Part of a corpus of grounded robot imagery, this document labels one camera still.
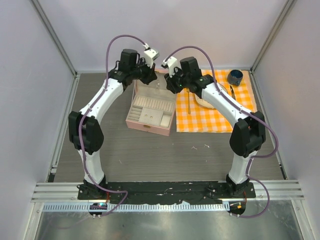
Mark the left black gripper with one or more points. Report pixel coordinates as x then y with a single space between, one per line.
151 75

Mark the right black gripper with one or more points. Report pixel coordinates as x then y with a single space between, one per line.
170 84

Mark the pink jewelry box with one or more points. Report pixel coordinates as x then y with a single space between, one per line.
151 100

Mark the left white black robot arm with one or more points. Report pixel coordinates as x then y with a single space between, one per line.
84 126

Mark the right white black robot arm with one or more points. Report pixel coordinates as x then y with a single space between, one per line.
248 130

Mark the gold fork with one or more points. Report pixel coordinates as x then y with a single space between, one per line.
188 101

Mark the bird pattern plate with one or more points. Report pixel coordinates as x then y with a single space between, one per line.
204 103

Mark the orange checkered cloth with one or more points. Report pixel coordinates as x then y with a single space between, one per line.
204 120

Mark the gold knife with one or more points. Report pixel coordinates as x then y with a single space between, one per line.
232 92

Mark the dark blue mug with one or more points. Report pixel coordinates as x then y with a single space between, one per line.
235 77

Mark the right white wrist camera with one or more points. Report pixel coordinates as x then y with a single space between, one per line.
171 64

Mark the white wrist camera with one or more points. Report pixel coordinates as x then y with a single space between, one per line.
150 55
171 64

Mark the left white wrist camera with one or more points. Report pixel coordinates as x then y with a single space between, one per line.
150 55

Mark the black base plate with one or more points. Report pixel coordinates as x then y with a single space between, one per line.
165 192

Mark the aluminium frame rail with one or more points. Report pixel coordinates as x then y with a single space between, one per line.
67 191

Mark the white slotted cable duct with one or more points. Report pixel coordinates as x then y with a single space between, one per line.
100 207

